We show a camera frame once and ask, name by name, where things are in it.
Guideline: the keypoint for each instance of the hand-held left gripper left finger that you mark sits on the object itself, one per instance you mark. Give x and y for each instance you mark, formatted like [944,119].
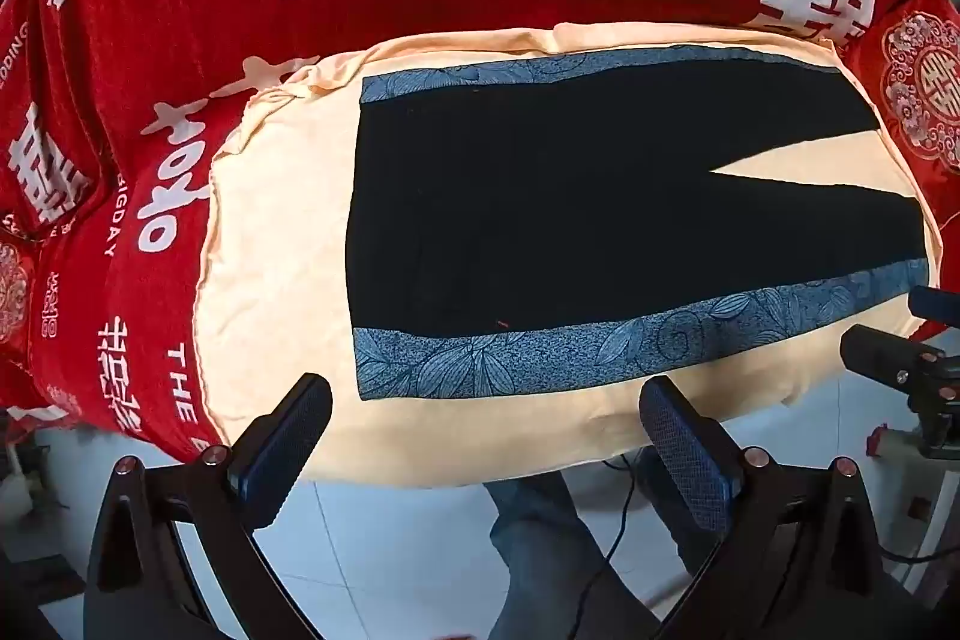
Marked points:
[289,437]

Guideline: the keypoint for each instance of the cream quilt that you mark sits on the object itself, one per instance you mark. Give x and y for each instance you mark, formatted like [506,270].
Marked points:
[285,250]

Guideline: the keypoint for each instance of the person's leg in jeans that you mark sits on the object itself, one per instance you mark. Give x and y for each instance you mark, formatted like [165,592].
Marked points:
[547,557]

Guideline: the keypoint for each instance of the red embroidered pillow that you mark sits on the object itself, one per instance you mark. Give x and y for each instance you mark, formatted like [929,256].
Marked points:
[919,85]

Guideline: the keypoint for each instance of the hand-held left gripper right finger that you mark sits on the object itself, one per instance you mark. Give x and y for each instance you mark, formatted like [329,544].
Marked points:
[686,445]

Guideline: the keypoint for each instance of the black pants with blue stripes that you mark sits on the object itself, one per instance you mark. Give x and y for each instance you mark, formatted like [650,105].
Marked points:
[540,205]

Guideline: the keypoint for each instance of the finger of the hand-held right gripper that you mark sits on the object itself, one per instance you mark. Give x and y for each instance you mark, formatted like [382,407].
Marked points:
[934,304]
[874,351]

